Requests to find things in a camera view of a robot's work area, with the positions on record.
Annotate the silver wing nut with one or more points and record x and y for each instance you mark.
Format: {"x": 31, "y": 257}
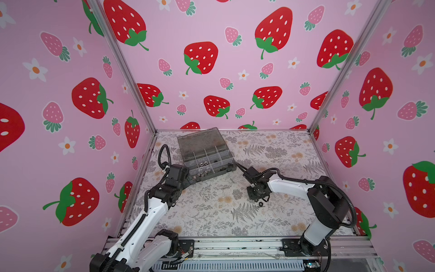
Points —
{"x": 202, "y": 175}

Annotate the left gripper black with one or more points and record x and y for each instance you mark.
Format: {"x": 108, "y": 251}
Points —
{"x": 186, "y": 183}

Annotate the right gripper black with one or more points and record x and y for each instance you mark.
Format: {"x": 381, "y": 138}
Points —
{"x": 259, "y": 195}

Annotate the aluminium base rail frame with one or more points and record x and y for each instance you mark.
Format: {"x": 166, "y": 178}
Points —
{"x": 246, "y": 254}

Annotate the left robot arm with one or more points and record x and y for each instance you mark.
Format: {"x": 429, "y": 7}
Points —
{"x": 146, "y": 221}

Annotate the clear plastic organizer box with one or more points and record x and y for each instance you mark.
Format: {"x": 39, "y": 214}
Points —
{"x": 208, "y": 145}

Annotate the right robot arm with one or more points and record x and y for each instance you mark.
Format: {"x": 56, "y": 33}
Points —
{"x": 331, "y": 205}

